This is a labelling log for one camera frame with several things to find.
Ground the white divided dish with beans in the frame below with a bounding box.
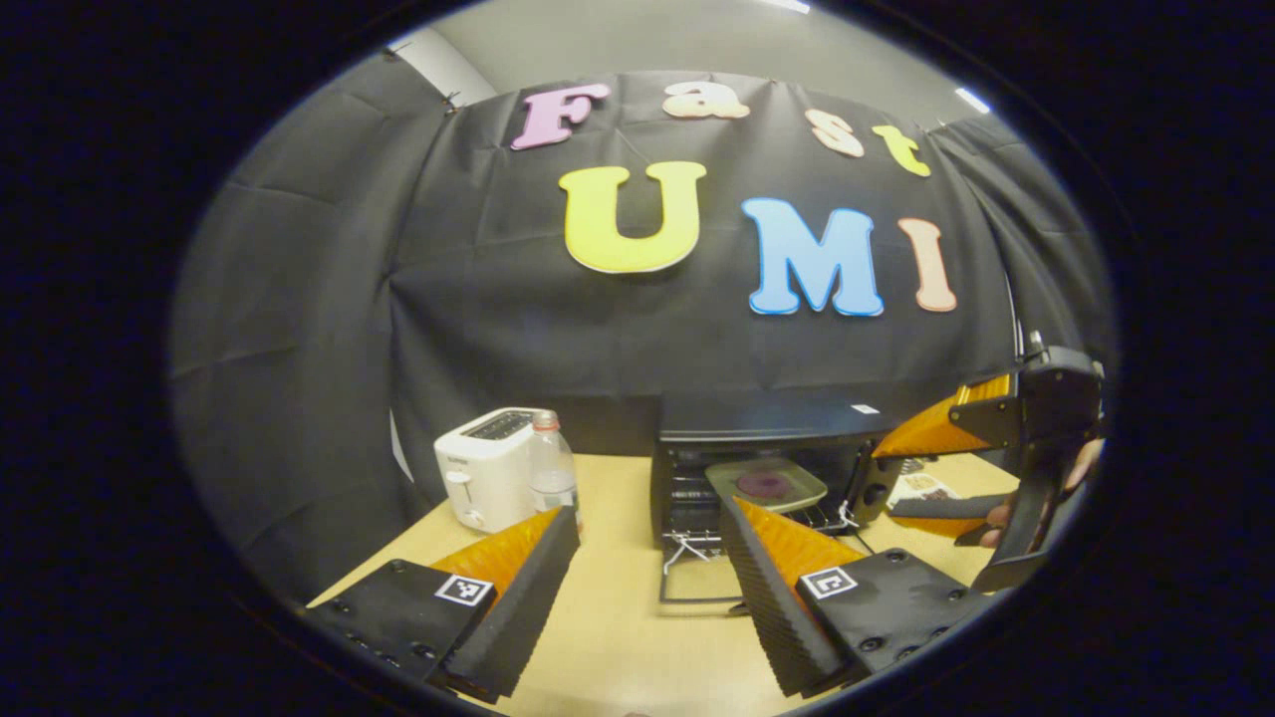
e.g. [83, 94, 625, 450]
[887, 471, 962, 504]

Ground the clear plastic bottle red label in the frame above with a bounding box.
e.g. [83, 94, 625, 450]
[528, 410, 580, 519]

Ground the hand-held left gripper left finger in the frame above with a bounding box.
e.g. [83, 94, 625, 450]
[304, 505, 581, 703]

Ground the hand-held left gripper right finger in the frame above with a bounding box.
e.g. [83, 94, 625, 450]
[719, 496, 997, 698]

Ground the white toaster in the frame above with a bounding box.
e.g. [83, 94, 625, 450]
[434, 407, 547, 534]

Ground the black backdrop cloth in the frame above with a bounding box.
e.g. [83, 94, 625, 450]
[169, 50, 1117, 598]

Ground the black electric oven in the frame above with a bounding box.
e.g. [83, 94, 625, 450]
[650, 391, 922, 608]

